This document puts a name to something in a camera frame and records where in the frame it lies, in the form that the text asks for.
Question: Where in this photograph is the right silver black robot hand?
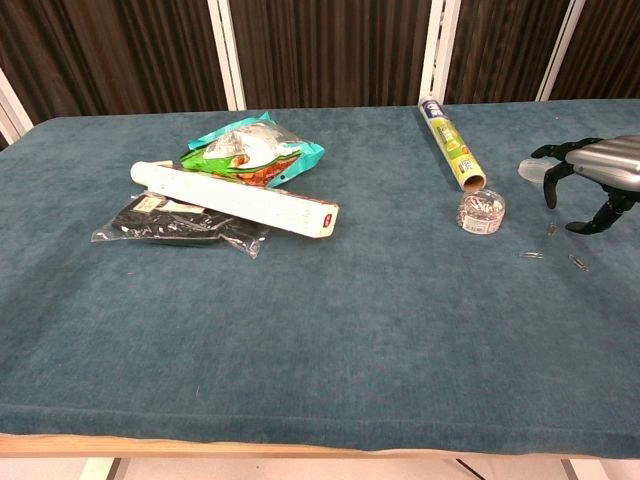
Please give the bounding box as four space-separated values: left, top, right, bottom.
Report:
530 134 640 235

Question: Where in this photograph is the long white box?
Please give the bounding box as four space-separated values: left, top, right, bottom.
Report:
129 160 341 239

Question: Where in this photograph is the black item in clear bag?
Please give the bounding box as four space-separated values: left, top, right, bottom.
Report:
90 193 272 260

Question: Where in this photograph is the white frame post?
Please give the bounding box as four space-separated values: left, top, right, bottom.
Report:
418 0 463 106
0 68 35 146
536 0 587 103
206 0 248 112

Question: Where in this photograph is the clear round plastic lid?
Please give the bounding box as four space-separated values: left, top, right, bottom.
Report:
517 158 553 185

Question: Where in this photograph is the cling film roll tube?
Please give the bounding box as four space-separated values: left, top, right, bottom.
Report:
417 97 487 193

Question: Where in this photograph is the green snack bag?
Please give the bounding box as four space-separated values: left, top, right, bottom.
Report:
179 111 325 189

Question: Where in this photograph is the clear paper clip jar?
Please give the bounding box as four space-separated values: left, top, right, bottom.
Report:
456 190 508 236

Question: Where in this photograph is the blue velvet table cloth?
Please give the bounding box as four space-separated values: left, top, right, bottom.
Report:
0 100 640 460

